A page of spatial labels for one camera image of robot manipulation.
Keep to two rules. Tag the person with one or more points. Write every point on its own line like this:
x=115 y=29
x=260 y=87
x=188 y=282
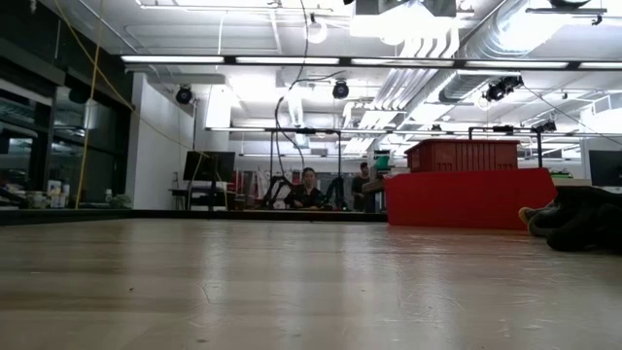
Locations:
x=360 y=187
x=305 y=194

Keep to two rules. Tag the teal container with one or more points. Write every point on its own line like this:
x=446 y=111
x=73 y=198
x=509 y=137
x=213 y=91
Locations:
x=382 y=162

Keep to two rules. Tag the red slatted plastic crate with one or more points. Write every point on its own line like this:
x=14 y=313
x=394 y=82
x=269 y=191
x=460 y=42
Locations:
x=461 y=155

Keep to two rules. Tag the white shelf container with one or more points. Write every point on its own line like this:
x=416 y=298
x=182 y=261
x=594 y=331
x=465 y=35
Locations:
x=54 y=192

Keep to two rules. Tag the round black ceiling device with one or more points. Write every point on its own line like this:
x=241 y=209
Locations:
x=184 y=95
x=340 y=90

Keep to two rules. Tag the red plastic bin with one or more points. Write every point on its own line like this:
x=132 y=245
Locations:
x=466 y=199

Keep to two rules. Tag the black monitor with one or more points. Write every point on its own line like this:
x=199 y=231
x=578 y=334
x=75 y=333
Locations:
x=606 y=167
x=209 y=166

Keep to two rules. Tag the long ceiling light strip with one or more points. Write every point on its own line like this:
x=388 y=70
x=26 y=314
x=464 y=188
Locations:
x=172 y=59

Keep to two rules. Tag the black background robot arm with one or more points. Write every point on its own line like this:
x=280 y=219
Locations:
x=273 y=192
x=337 y=189

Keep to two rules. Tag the black aluminium table frame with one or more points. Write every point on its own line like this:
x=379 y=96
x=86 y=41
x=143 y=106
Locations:
x=73 y=216

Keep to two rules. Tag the black work glove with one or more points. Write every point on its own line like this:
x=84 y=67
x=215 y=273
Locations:
x=583 y=223

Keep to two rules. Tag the black background rig frame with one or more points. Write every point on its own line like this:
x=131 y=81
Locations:
x=539 y=146
x=316 y=130

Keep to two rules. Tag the black ceiling rail fixture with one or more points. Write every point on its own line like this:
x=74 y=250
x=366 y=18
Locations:
x=566 y=10

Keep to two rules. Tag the black ceiling-mounted device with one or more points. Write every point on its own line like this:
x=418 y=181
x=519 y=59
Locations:
x=503 y=88

